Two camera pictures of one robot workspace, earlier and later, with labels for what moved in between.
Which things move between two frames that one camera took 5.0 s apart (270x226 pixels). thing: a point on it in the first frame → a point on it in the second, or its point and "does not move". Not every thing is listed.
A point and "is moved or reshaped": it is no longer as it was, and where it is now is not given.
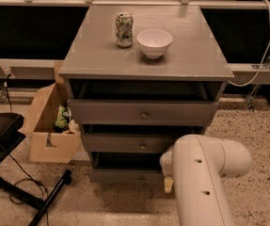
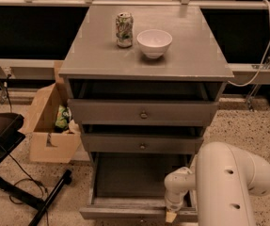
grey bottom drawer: [124, 168] is moved or reshaped
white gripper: [166, 164] → [174, 203]
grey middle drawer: [131, 143] does not move
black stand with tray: [3, 134] does not move
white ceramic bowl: [154, 42] does not move
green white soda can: [124, 27] does not move
